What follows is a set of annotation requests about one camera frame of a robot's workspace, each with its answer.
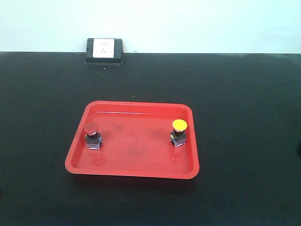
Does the yellow mushroom push button switch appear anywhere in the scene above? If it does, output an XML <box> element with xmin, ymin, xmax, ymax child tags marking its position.
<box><xmin>170</xmin><ymin>119</ymin><xmax>188</xmax><ymax>148</ymax></box>

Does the red mushroom push button switch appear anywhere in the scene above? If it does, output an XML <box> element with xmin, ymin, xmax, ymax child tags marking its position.
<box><xmin>84</xmin><ymin>122</ymin><xmax>103</xmax><ymax>150</ymax></box>

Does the red plastic tray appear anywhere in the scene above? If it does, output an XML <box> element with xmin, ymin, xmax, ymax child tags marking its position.
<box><xmin>65</xmin><ymin>101</ymin><xmax>200</xmax><ymax>179</ymax></box>

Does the white socket in black housing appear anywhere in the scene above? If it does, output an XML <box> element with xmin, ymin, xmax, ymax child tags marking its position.
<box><xmin>86</xmin><ymin>38</ymin><xmax>124</xmax><ymax>65</ymax></box>

